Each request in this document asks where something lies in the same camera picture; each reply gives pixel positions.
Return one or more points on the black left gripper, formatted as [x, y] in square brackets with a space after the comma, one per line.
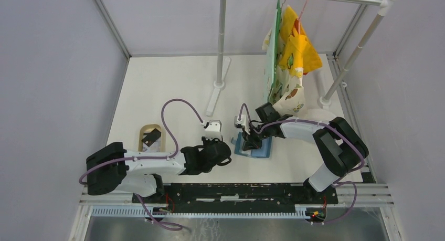
[205, 140]

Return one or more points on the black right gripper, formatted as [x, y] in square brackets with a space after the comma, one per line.
[250, 143]

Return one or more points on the beige oval card tray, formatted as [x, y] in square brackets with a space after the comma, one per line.
[158, 146]

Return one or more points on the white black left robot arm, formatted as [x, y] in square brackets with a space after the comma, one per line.
[113, 168]

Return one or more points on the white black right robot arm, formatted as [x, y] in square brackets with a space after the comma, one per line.
[340, 147]

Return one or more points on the white cartoon print garment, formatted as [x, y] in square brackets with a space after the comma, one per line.
[288, 94]

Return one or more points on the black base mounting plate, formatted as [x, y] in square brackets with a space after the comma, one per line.
[239, 198]

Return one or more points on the silver white clothes rack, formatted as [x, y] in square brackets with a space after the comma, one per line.
[384, 7]

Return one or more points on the mint cartoon print cloth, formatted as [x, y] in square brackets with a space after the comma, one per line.
[268, 46]

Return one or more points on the yellow child shirt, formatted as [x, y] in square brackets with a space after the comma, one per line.
[298, 55]

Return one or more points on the green clothes hanger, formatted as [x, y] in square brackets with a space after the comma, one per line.
[276, 39]

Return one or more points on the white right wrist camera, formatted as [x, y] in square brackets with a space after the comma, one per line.
[240, 122]

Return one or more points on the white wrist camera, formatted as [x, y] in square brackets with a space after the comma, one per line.
[212, 130]
[240, 122]

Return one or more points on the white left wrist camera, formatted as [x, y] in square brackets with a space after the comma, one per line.
[212, 130]

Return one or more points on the white slotted cable duct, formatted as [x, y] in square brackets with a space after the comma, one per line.
[139, 211]

